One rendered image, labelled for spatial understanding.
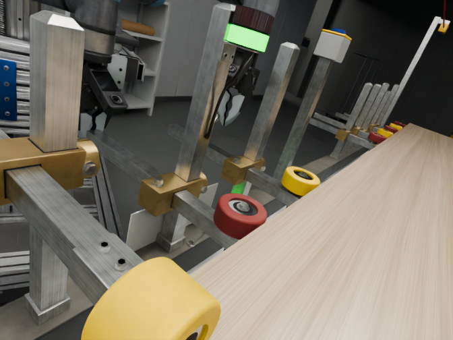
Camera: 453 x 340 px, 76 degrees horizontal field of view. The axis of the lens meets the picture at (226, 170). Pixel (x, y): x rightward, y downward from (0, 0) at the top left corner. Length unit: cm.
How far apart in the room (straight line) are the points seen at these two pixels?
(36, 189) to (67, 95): 10
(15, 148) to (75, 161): 6
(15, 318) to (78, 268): 30
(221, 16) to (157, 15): 322
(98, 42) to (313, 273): 56
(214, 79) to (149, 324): 38
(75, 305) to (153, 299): 36
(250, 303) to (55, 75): 30
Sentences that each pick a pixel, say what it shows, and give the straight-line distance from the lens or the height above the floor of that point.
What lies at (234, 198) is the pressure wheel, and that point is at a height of 90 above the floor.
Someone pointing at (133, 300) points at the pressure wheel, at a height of 97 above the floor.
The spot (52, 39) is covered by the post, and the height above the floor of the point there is 108.
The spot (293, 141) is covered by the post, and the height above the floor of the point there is 89.
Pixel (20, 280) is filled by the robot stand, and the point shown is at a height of 17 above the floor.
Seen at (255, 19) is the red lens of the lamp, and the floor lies 116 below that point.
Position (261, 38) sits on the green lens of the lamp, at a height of 114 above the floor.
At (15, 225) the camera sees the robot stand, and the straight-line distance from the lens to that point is 149.
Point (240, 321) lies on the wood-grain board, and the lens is 31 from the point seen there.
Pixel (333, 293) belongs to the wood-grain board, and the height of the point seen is 90.
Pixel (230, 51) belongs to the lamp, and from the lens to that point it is 50.
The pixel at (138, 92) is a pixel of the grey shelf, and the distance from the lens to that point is 389.
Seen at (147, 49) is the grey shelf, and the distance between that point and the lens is 377.
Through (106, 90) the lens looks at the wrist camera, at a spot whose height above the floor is 97.
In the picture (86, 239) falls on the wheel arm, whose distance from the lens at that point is 26.
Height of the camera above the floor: 113
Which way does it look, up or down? 24 degrees down
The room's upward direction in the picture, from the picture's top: 18 degrees clockwise
